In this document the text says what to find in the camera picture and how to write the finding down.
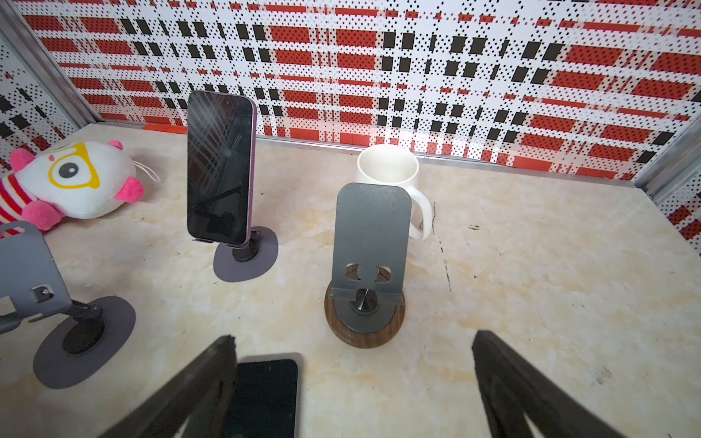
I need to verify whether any grey stand back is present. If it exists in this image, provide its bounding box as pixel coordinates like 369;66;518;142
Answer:
213;226;279;283

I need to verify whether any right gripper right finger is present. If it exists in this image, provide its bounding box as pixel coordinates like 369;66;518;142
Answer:
472;330;622;437

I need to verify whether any purple-edged phone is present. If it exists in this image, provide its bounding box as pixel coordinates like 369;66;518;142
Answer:
186;91;257;246

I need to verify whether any grey stand left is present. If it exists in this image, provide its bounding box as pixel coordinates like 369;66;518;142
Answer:
0;221;137;390

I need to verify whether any pink white plush toy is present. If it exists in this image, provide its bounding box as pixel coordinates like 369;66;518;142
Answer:
1;141;161;234

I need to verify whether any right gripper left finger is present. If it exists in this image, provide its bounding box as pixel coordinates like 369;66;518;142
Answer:
102;335;237;437

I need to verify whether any grey stand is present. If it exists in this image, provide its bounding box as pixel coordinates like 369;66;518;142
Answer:
213;226;279;283
0;221;137;390

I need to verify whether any wooden base phone stand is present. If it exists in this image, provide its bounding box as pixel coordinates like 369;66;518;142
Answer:
324;182;412;349

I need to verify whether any white mug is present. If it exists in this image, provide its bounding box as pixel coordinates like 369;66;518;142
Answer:
355;144;434;241

